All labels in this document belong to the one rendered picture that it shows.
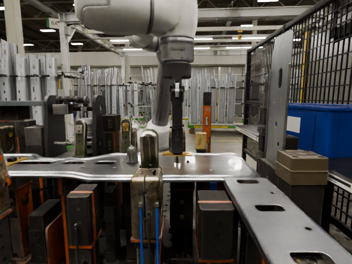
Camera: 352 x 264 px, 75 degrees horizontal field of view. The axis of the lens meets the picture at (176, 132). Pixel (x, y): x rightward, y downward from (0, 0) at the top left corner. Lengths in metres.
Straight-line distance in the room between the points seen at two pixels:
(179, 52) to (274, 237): 0.44
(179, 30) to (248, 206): 0.42
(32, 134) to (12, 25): 7.97
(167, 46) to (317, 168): 0.43
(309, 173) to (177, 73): 0.37
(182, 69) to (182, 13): 0.13
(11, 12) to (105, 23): 8.36
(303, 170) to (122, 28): 0.50
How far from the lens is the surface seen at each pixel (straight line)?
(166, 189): 1.24
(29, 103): 1.06
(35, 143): 0.93
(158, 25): 0.59
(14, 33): 8.77
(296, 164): 0.53
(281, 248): 0.34
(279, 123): 0.65
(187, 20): 0.60
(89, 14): 0.58
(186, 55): 0.59
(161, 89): 1.26
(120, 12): 0.57
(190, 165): 0.62
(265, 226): 0.37
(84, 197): 0.49
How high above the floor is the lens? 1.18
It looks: 9 degrees down
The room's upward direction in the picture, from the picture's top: straight up
